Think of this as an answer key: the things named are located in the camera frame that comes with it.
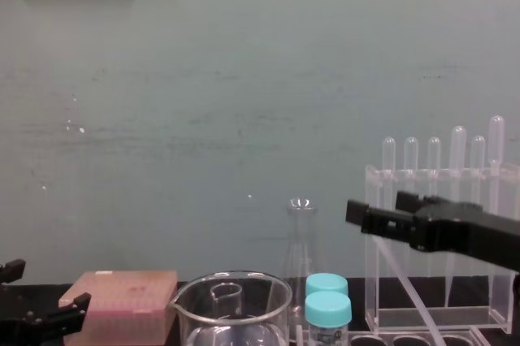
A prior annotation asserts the pink pipette tip box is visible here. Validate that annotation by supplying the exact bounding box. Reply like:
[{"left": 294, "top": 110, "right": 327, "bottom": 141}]
[{"left": 58, "top": 269, "right": 180, "bottom": 346}]

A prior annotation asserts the clear glass stirring rod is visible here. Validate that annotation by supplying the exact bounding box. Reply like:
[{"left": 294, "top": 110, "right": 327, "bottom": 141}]
[{"left": 374, "top": 234, "right": 442, "bottom": 339}]

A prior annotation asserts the small clear glass beaker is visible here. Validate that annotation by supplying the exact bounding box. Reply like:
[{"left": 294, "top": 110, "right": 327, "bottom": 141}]
[{"left": 210, "top": 282, "right": 244, "bottom": 319}]

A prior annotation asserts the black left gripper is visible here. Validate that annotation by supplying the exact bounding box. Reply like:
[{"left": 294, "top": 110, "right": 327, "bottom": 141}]
[{"left": 0, "top": 257, "right": 93, "bottom": 346}]

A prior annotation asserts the blue-capped clear vial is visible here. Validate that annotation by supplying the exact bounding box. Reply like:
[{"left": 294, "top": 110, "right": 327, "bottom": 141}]
[
  {"left": 305, "top": 273, "right": 349, "bottom": 299},
  {"left": 304, "top": 292, "right": 353, "bottom": 346}
]

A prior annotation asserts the clear plastic well plate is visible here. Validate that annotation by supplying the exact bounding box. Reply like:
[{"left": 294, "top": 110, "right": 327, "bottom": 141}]
[{"left": 348, "top": 324, "right": 485, "bottom": 346}]

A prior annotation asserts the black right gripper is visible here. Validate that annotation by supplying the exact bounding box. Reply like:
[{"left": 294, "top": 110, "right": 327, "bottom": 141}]
[{"left": 345, "top": 190, "right": 520, "bottom": 274}]

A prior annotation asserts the clear acrylic pipette rack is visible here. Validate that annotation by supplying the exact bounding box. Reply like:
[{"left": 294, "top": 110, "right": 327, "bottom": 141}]
[{"left": 364, "top": 162, "right": 517, "bottom": 335}]

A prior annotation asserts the large clear glass beaker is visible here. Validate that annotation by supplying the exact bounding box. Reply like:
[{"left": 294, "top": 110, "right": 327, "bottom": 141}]
[{"left": 167, "top": 269, "right": 294, "bottom": 346}]

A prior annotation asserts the clear glass conical flask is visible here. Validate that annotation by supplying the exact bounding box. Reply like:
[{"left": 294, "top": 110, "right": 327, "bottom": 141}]
[{"left": 279, "top": 197, "right": 331, "bottom": 322}]

